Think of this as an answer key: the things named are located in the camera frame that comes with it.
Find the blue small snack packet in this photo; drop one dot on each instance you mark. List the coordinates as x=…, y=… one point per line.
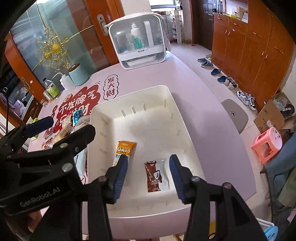
x=76, y=116

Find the large light blue snack bag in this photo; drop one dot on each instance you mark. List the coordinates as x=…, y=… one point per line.
x=80, y=161

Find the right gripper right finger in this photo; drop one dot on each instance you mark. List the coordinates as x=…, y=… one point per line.
x=234, y=220

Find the wooden cabinet wall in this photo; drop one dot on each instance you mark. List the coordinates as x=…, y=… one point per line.
x=256, y=54

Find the clear bottle with green label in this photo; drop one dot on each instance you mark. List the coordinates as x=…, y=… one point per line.
x=51, y=90

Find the orange oats bar packet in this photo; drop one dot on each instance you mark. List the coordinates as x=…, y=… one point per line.
x=123, y=148

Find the cardboard box on floor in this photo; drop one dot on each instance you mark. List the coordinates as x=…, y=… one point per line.
x=278, y=112

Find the pink plastic stool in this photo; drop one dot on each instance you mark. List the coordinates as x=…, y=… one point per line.
x=267, y=145

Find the person's left hand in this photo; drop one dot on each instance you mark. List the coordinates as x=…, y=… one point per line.
x=23, y=225

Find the white squeeze wash bottle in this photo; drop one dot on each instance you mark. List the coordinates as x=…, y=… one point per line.
x=65, y=81

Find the clear bag of cakes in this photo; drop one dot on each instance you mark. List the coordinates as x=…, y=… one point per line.
x=83, y=121

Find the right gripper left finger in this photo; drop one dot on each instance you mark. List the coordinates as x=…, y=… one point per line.
x=63, y=219

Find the white plastic storage bin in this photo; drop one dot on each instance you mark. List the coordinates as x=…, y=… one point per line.
x=151, y=118

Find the teal canister with brown lid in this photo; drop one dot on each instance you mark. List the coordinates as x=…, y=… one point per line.
x=78, y=74

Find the brown white snack bar packet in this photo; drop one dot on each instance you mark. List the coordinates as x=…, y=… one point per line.
x=157, y=179

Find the white cosmetics organizer box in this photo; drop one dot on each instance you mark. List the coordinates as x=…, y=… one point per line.
x=139, y=39

